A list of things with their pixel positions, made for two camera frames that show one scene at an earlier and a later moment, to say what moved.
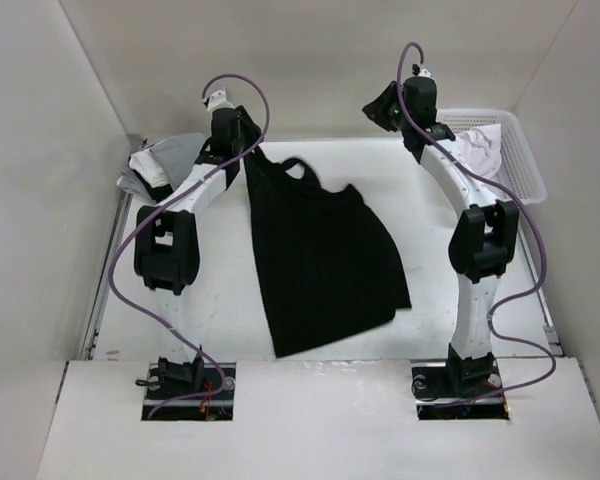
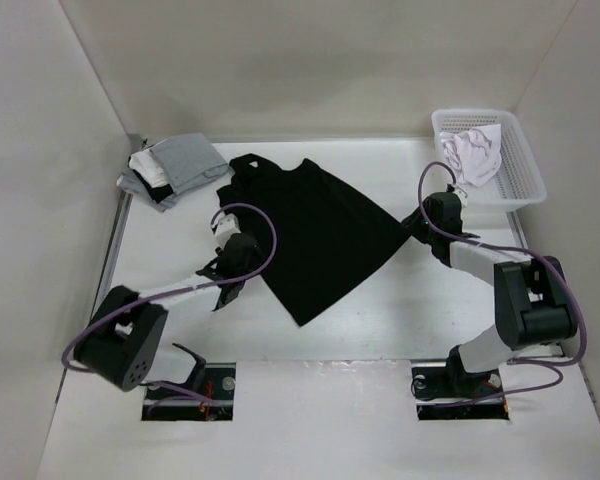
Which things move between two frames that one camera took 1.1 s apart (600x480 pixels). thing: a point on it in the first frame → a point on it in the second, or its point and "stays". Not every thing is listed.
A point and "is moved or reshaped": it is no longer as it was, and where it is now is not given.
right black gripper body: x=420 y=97 → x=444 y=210
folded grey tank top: x=176 y=154 stays
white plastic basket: x=520 y=175 stays
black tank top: x=329 y=266 is moved or reshaped
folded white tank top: x=146 y=165 stays
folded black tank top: x=159 y=193 stays
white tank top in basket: x=481 y=148 stays
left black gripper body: x=236 y=144 → x=253 y=264
